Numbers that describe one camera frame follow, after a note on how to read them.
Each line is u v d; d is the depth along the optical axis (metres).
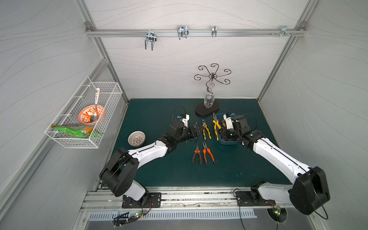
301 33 0.79
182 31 0.76
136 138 0.96
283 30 0.76
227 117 0.74
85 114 0.67
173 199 0.75
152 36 0.78
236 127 0.65
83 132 0.55
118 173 0.43
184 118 0.78
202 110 1.11
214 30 0.78
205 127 1.02
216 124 0.83
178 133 0.68
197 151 0.91
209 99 0.94
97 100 0.68
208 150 0.91
